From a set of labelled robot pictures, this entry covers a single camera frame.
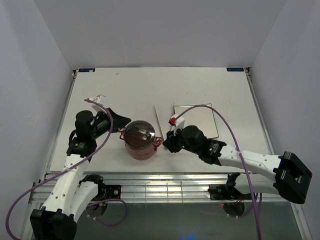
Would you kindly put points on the grey transparent top lid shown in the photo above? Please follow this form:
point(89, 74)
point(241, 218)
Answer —
point(139, 135)

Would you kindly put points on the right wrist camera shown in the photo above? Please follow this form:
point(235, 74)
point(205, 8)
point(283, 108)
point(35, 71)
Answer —
point(177, 122)

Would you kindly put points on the pink lunch bowl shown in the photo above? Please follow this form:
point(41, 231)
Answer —
point(140, 154)
point(154, 146)

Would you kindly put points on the right blue corner label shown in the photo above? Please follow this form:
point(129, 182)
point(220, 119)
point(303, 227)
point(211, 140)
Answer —
point(235, 69)

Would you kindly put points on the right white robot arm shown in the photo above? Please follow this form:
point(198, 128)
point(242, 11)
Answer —
point(284, 175)

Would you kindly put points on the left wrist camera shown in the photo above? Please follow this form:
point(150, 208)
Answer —
point(95, 102)

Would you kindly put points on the aluminium frame rail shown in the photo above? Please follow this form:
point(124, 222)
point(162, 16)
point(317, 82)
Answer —
point(147, 188)

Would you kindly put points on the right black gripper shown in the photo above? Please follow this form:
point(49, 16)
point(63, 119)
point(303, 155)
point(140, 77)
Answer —
point(170, 142)

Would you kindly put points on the left blue corner label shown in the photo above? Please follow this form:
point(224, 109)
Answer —
point(86, 70)

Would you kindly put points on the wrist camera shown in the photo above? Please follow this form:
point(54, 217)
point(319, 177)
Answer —
point(95, 102)
point(177, 122)

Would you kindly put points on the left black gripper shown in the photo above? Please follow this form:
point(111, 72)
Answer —
point(120, 122)

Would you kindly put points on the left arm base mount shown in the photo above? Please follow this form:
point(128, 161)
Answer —
point(112, 192)

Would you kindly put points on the metal tongs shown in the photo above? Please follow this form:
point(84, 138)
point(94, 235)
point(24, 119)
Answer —
point(162, 117)

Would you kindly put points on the white square plate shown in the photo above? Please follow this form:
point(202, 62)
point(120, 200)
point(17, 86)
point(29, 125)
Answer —
point(203, 118)

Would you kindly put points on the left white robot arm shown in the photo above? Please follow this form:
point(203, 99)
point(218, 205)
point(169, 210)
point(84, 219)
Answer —
point(57, 219)

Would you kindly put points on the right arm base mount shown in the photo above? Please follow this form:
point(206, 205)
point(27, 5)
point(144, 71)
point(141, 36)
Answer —
point(224, 192)

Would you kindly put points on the blue corner label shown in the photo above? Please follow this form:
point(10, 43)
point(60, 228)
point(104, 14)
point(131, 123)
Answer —
point(235, 69)
point(86, 70)

